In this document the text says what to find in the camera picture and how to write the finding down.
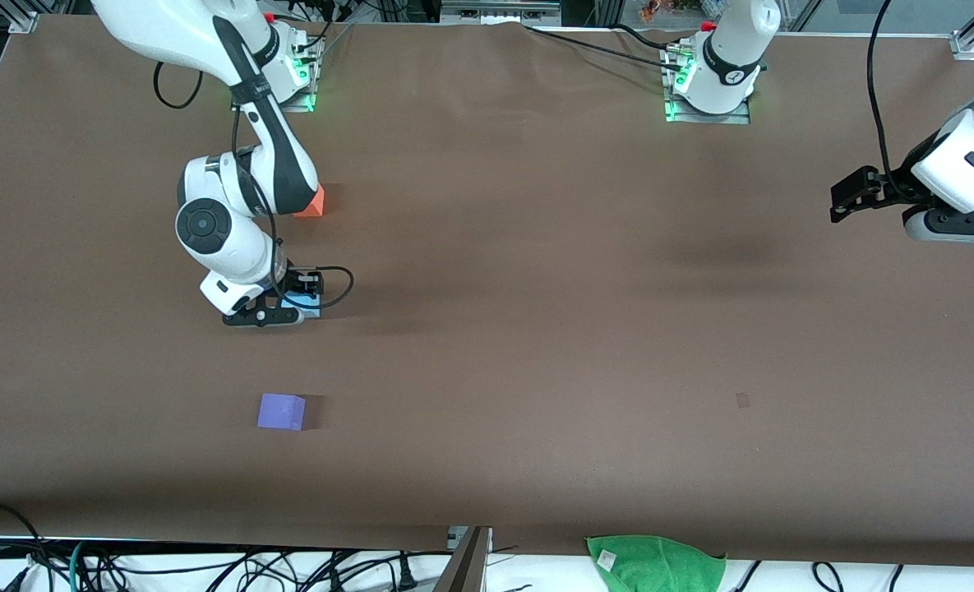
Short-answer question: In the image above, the blue foam block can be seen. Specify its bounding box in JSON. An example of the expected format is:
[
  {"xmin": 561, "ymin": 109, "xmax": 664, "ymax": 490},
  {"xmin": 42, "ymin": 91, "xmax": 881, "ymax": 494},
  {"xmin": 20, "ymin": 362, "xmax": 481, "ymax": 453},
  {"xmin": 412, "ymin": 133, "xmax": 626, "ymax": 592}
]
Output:
[{"xmin": 279, "ymin": 294, "xmax": 322, "ymax": 321}]

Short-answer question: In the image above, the purple foam block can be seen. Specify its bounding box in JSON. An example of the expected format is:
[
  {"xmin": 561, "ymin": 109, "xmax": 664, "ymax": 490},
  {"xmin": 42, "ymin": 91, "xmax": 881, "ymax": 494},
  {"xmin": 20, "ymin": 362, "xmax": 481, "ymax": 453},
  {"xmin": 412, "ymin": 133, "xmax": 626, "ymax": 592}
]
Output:
[{"xmin": 256, "ymin": 393, "xmax": 307, "ymax": 432}]

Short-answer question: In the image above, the brown table cover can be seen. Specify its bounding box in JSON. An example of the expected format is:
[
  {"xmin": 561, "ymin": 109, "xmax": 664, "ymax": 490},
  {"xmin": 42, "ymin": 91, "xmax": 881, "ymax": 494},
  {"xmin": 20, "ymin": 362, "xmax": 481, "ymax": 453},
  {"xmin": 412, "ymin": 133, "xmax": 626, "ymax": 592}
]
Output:
[{"xmin": 0, "ymin": 15, "xmax": 974, "ymax": 568}]

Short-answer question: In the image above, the orange toy pile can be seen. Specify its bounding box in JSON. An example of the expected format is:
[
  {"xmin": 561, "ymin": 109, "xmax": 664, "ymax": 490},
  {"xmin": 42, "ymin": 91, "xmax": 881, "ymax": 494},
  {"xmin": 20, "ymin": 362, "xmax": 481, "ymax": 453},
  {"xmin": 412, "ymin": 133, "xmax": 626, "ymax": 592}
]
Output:
[{"xmin": 639, "ymin": 0, "xmax": 722, "ymax": 24}]

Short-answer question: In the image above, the white socket box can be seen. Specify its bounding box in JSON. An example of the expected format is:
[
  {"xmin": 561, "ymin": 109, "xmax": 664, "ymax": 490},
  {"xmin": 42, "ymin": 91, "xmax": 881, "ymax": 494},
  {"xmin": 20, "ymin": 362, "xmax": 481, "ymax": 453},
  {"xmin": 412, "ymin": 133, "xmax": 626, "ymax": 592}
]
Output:
[{"xmin": 445, "ymin": 525, "xmax": 496, "ymax": 553}]

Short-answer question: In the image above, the green cloth with label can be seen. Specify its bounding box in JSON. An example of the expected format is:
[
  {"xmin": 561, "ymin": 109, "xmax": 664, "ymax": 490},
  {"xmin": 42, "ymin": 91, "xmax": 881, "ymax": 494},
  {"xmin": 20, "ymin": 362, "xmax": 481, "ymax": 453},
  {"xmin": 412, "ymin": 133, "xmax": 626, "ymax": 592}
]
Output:
[{"xmin": 585, "ymin": 534, "xmax": 727, "ymax": 592}]

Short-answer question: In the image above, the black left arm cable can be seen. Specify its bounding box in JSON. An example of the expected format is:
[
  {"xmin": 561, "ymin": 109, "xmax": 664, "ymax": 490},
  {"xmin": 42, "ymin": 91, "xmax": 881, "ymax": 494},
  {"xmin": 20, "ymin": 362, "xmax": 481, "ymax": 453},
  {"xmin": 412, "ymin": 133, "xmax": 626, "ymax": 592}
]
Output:
[{"xmin": 866, "ymin": 0, "xmax": 907, "ymax": 198}]

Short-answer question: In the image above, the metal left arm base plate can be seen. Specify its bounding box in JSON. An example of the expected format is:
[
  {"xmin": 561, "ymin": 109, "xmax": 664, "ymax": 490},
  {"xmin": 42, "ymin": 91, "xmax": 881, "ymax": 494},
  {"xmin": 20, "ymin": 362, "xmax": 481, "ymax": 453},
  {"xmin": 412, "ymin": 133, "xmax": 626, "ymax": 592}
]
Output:
[{"xmin": 663, "ymin": 45, "xmax": 752, "ymax": 126}]

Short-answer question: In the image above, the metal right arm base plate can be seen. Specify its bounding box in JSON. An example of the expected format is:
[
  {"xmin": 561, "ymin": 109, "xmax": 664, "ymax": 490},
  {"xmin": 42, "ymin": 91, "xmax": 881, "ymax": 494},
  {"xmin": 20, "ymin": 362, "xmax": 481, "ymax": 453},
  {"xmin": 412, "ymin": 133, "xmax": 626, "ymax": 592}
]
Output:
[{"xmin": 230, "ymin": 33, "xmax": 318, "ymax": 113}]

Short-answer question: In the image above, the long black table cable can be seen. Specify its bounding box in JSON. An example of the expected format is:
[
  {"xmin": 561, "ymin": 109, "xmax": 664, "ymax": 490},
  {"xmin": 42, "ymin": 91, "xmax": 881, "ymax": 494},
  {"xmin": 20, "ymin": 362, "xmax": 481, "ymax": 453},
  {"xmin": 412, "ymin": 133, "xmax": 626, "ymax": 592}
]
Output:
[{"xmin": 522, "ymin": 23, "xmax": 685, "ymax": 73}]

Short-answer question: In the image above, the grey metal post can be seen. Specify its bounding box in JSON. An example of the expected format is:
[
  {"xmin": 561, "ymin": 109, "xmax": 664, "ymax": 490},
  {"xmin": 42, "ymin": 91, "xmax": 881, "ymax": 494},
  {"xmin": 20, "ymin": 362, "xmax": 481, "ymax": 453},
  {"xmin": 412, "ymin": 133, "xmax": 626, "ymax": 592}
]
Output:
[{"xmin": 429, "ymin": 526, "xmax": 492, "ymax": 592}]

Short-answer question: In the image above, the aluminium frame with sockets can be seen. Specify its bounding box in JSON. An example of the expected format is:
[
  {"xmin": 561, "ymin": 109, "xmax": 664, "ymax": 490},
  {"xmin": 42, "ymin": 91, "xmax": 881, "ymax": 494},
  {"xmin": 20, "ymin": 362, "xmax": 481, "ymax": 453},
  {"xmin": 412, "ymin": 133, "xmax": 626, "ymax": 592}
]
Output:
[{"xmin": 440, "ymin": 0, "xmax": 563, "ymax": 25}]

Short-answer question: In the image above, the teal cable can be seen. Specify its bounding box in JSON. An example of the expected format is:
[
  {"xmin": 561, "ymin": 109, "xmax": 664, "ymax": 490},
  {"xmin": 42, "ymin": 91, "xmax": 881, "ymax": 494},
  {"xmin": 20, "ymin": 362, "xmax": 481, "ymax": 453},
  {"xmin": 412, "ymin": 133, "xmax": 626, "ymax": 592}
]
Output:
[{"xmin": 67, "ymin": 540, "xmax": 91, "ymax": 592}]

